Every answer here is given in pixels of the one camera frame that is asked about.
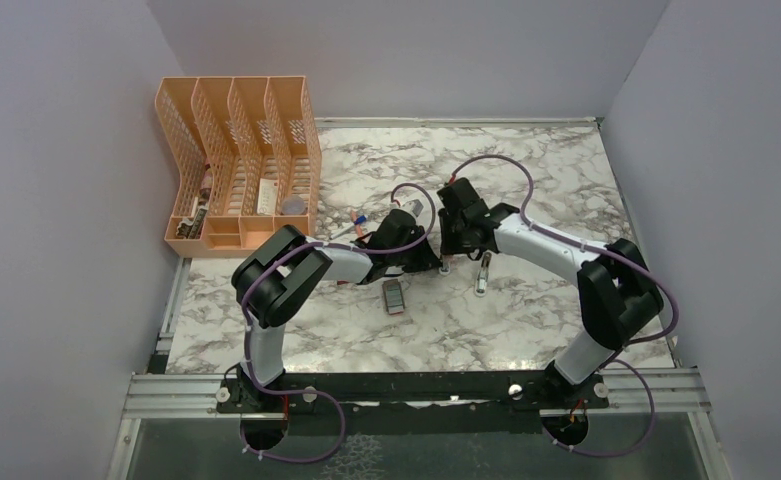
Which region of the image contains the grey staple tray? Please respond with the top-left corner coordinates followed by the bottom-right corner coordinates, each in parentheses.
top-left (382, 279), bottom-right (406, 316)

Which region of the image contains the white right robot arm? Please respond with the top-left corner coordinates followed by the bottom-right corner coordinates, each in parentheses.
top-left (437, 178), bottom-right (664, 407)

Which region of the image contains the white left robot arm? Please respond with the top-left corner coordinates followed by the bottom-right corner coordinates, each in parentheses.
top-left (231, 200), bottom-right (441, 411)

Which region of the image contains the small white stapler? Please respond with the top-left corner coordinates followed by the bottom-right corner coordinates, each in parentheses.
top-left (474, 252), bottom-right (492, 297)

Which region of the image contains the clear tape roll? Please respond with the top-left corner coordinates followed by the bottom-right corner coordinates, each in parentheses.
top-left (281, 195), bottom-right (308, 216)

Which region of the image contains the white card in organizer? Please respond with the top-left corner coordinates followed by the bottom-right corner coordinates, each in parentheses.
top-left (256, 178), bottom-right (279, 216)

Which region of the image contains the orange plastic file organizer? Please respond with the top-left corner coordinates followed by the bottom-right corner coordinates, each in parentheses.
top-left (154, 76), bottom-right (322, 258)

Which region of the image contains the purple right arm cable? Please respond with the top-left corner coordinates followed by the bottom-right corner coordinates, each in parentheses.
top-left (448, 154), bottom-right (681, 460)

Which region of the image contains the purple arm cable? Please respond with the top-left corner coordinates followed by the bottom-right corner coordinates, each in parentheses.
top-left (240, 183), bottom-right (438, 465)
top-left (448, 154), bottom-right (681, 460)

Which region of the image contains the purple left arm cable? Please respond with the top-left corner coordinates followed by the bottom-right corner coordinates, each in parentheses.
top-left (240, 183), bottom-right (438, 465)

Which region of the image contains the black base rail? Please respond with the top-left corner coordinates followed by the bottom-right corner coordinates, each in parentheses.
top-left (146, 354), bottom-right (610, 439)

